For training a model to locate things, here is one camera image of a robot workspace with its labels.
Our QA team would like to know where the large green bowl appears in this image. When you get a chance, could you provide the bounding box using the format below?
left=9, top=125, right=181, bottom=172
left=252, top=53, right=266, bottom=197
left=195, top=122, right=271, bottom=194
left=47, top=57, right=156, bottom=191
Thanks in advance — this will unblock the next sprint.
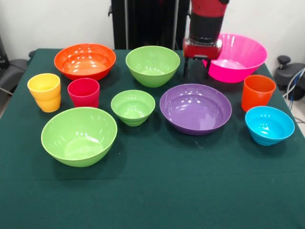
left=41, top=107, right=118, bottom=168

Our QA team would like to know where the black office chair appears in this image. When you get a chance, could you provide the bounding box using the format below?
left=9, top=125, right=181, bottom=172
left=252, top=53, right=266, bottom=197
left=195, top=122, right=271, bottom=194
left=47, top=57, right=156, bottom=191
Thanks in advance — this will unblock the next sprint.
left=0, top=35, right=35, bottom=96

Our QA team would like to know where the pink bowl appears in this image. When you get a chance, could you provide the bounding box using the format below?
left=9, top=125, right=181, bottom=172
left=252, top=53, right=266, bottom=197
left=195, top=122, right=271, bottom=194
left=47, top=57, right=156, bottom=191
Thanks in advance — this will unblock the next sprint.
left=202, top=33, right=268, bottom=83

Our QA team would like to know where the dark green tablecloth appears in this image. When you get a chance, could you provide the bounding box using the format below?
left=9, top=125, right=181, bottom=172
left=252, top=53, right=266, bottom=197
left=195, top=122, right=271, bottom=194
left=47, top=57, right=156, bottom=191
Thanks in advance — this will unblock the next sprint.
left=0, top=49, right=305, bottom=229

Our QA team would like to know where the orange bowl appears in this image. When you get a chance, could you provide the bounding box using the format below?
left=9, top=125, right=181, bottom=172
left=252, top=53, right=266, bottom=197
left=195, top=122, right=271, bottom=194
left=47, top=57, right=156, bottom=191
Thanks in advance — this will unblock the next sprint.
left=53, top=43, right=117, bottom=81

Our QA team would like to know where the small ribbed green bowl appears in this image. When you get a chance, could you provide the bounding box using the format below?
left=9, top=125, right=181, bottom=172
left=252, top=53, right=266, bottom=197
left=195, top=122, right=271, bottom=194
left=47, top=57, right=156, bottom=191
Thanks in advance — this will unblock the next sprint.
left=111, top=89, right=156, bottom=126

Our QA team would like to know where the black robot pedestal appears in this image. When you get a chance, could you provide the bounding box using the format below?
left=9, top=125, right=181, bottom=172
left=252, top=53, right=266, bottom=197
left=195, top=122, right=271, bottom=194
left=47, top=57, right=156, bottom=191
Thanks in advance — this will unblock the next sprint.
left=108, top=0, right=191, bottom=51

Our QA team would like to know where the purple bowl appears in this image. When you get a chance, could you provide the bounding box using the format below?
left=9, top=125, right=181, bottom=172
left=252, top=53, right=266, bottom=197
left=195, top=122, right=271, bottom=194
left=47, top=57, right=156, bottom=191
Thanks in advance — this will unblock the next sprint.
left=159, top=83, right=233, bottom=136

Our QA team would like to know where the orange cup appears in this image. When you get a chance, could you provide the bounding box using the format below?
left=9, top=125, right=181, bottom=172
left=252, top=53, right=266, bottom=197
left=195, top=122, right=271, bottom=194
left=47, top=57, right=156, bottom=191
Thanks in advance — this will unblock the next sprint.
left=241, top=74, right=277, bottom=113

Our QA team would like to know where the black chair with round knob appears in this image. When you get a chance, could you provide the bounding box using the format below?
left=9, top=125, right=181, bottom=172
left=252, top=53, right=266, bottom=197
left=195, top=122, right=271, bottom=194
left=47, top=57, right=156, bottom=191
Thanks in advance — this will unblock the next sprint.
left=274, top=55, right=305, bottom=101

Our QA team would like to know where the small blue bowl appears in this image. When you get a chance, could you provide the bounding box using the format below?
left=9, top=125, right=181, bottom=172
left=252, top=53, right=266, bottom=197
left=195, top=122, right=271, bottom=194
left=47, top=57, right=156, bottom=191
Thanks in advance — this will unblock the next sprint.
left=245, top=106, right=295, bottom=146

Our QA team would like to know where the yellow cup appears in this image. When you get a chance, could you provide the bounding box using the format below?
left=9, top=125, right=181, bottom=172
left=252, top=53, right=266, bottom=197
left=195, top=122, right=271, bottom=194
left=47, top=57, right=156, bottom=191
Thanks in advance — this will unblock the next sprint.
left=27, top=73, right=61, bottom=113

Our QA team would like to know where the blue and white cable bundle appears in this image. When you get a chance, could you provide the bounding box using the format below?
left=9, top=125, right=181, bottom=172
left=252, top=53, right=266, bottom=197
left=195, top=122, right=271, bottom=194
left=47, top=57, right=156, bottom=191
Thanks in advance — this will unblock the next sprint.
left=282, top=68, right=305, bottom=101

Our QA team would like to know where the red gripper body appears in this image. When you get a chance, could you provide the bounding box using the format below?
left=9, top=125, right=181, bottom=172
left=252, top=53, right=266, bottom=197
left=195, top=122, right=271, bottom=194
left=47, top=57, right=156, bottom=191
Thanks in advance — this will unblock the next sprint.
left=183, top=37, right=224, bottom=60

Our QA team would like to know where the medium green bowl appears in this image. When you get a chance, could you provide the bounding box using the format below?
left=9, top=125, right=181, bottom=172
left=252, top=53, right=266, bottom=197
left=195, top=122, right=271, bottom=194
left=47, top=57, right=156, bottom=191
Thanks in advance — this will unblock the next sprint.
left=125, top=45, right=181, bottom=88

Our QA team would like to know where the red cup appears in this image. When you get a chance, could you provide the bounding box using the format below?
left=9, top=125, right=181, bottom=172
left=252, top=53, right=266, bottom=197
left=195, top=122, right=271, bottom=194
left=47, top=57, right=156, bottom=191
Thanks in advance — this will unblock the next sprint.
left=67, top=78, right=100, bottom=108

